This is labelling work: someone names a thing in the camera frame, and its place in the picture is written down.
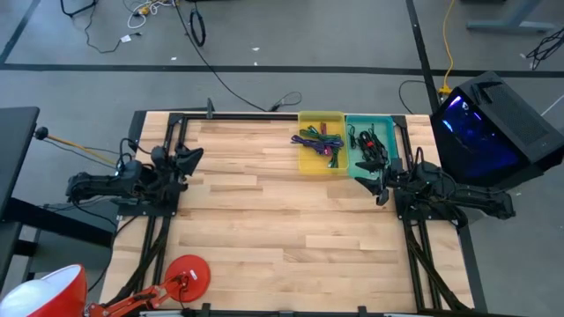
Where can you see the yellow plastic bin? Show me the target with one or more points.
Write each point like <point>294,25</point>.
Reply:
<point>315,165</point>

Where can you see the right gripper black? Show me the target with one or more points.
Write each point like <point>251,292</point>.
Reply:
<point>402,187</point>

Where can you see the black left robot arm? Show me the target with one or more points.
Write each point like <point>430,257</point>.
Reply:
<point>101,185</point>

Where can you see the teal plastic bin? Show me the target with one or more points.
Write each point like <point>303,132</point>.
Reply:
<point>388,132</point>

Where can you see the red desk lamp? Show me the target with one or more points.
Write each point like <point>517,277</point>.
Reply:
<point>187,277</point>

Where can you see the rod with black knob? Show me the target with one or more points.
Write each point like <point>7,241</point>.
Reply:
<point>40,133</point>

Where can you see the black computer tower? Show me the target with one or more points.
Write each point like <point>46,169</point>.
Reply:
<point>476,141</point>

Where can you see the grey table leg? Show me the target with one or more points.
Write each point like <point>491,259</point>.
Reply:
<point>511,24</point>

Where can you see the black aluminium table frame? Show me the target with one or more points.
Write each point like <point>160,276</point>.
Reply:
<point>247,116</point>

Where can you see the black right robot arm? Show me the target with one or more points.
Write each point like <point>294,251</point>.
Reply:
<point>476,198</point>

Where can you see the white bar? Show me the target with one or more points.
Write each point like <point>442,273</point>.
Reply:
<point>167,314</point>

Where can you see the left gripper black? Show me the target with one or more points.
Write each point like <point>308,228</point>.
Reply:
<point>166,169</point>

